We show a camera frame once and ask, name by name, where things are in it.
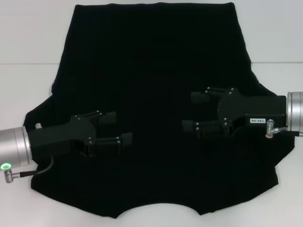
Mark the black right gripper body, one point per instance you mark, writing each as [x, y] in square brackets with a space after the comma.
[255, 108]

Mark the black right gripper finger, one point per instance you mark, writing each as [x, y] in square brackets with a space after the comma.
[200, 98]
[189, 126]

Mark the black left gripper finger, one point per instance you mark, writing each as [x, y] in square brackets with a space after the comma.
[106, 144]
[110, 117]

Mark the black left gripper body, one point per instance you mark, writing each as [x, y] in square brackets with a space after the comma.
[59, 137]

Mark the black t-shirt with pink print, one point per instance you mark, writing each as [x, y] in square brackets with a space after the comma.
[151, 71]

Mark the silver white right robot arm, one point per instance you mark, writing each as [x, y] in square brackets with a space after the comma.
[296, 111]

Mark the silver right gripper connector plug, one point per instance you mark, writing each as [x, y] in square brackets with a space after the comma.
[270, 127]

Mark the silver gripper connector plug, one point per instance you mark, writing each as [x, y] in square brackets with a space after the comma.
[38, 125]
[270, 127]

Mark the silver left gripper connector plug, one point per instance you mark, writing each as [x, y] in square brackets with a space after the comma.
[38, 125]

